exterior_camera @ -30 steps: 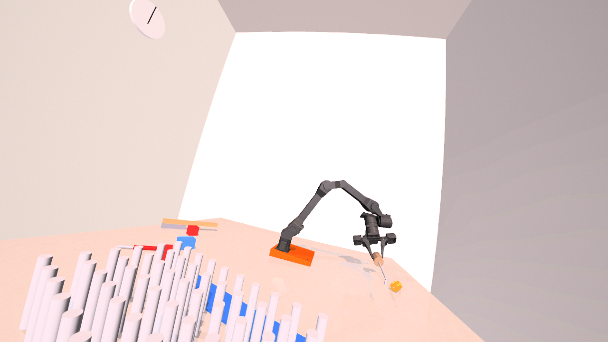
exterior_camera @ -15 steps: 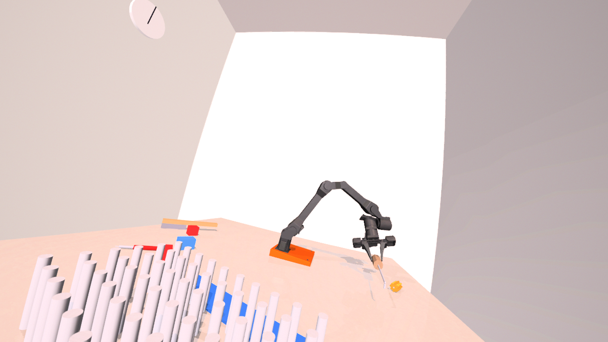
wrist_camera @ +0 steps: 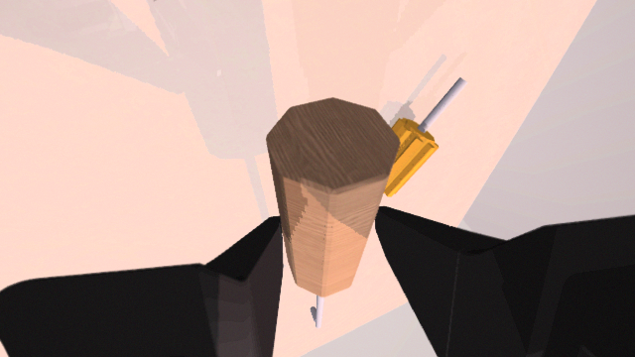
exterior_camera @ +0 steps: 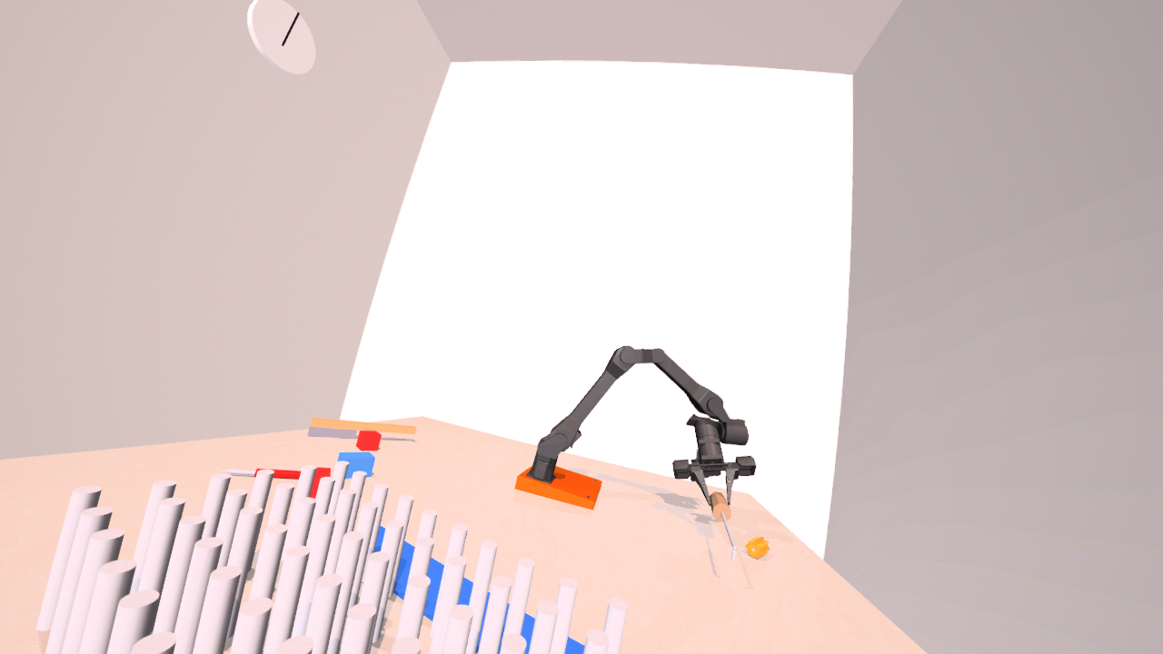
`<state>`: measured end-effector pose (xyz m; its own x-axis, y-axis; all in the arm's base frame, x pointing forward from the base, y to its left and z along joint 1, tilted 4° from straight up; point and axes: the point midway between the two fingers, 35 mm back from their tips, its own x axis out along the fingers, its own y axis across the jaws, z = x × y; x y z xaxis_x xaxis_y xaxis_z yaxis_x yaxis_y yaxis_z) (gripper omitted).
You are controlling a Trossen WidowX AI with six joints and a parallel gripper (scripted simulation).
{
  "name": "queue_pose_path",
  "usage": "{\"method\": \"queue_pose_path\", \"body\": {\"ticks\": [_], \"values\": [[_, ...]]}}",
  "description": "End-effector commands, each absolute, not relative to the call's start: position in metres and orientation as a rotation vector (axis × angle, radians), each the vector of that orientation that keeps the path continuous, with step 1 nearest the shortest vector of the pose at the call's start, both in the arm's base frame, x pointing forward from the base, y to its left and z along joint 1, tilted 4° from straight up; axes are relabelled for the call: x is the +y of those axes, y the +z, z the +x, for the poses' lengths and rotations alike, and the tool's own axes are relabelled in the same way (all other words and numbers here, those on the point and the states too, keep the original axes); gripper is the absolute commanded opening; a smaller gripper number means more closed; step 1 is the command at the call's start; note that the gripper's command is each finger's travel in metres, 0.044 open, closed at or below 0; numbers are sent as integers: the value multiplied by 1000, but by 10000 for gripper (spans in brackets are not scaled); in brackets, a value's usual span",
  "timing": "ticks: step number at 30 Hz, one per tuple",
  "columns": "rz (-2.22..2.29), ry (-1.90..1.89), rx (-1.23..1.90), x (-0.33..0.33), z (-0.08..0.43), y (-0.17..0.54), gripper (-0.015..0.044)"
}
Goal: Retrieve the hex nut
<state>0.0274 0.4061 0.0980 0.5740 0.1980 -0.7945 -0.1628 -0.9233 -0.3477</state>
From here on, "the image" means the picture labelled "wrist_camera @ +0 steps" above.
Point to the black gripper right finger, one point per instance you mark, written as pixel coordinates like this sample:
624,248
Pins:
481,296

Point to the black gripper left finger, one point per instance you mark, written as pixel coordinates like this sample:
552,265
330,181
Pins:
227,307

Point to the orange-handled screwdriver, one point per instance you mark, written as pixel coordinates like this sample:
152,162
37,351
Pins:
417,143

